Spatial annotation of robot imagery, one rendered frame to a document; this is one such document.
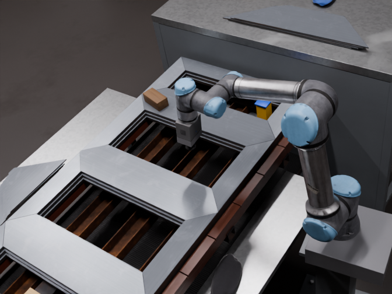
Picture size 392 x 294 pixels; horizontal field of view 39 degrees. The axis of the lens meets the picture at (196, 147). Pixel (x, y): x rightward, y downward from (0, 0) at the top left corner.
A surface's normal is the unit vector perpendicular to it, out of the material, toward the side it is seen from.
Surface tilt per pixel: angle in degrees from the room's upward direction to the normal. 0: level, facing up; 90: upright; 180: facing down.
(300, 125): 78
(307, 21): 0
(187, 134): 88
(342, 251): 4
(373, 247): 4
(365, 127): 90
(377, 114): 90
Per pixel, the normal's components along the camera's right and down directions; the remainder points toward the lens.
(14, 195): -0.15, -0.71
